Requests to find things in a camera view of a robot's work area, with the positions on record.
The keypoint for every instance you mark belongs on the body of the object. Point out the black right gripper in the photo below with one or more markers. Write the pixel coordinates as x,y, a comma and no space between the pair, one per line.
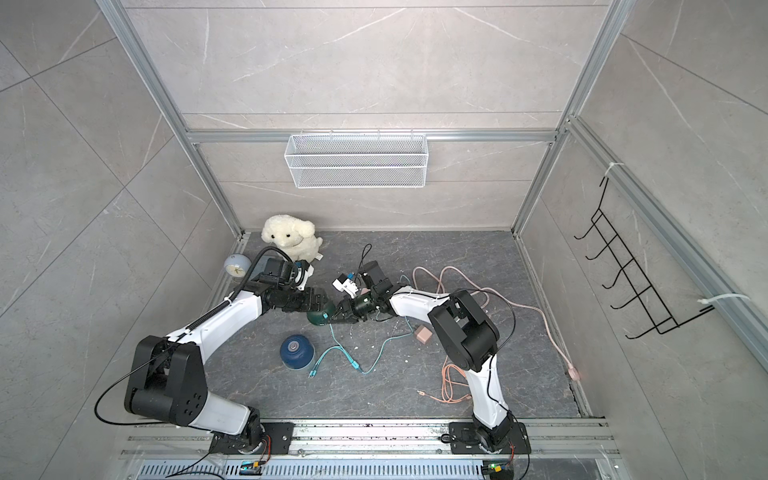
350,309

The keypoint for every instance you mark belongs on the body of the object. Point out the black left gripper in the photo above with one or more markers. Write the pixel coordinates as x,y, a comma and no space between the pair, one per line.
308,304

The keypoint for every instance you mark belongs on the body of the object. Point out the green meat grinder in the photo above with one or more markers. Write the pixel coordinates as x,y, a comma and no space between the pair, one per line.
320,317

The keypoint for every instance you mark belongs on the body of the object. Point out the pink charger plug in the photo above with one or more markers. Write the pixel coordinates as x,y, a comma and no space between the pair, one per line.
423,334

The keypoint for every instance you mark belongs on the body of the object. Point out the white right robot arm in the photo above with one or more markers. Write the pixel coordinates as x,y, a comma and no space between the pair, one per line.
466,333

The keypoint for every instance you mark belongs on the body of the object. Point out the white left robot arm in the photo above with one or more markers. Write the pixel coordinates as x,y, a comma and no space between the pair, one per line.
167,383

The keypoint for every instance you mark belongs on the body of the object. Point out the blue meat grinder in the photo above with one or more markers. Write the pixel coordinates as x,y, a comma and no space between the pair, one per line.
297,352

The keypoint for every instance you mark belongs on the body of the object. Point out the white plush dog toy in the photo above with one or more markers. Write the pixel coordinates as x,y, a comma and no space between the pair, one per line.
293,236

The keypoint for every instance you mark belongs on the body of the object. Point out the small globe ball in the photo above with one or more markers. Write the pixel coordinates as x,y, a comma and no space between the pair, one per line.
237,265

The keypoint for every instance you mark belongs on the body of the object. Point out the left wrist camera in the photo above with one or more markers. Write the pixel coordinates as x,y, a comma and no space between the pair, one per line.
302,270

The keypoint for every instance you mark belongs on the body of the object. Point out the white wire mesh basket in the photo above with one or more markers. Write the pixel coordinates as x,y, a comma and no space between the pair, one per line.
358,160

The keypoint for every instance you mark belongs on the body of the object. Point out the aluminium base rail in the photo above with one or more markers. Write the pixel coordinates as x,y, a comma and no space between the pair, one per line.
570,448

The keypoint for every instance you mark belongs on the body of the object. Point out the black wire hook rack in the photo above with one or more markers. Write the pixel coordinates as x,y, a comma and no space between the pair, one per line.
629,272

